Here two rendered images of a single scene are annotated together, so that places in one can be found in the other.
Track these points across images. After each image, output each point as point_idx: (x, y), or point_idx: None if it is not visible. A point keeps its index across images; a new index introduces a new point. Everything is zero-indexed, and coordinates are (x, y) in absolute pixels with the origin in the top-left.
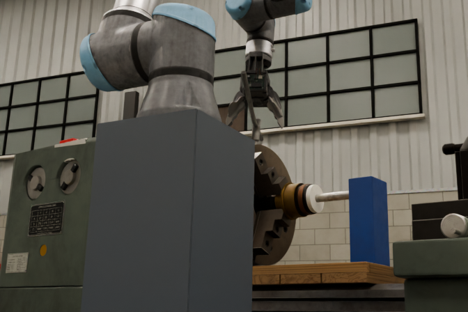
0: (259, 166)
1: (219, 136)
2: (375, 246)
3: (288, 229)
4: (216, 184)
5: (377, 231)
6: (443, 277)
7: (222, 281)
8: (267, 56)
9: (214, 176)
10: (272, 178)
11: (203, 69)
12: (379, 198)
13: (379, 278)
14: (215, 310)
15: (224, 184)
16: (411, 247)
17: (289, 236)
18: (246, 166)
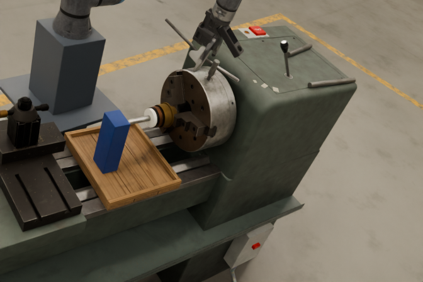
0: (169, 83)
1: (45, 34)
2: (96, 146)
3: (197, 141)
4: (42, 51)
5: (99, 141)
6: None
7: (42, 84)
8: (212, 16)
9: (41, 48)
10: (167, 94)
11: (60, 6)
12: (106, 129)
13: (70, 148)
14: (38, 89)
15: (46, 53)
16: None
17: (196, 145)
18: (57, 54)
